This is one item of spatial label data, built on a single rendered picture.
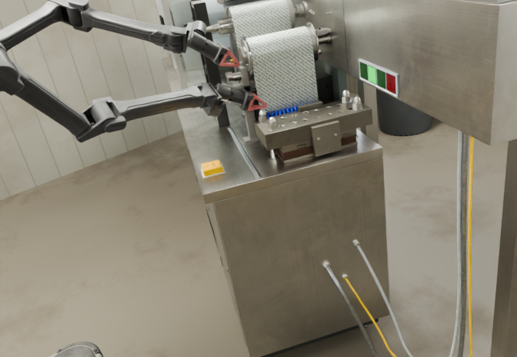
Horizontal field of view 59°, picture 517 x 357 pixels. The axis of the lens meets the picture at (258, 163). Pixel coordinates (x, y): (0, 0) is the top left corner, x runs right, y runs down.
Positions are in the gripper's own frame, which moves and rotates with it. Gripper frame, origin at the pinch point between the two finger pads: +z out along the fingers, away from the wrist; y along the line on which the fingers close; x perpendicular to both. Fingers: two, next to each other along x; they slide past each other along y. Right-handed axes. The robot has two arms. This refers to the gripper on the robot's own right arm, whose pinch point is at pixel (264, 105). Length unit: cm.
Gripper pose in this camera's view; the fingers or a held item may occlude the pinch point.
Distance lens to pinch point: 175.0
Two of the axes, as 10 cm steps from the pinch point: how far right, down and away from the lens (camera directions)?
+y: 2.5, 3.9, -8.9
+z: 9.1, 2.3, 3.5
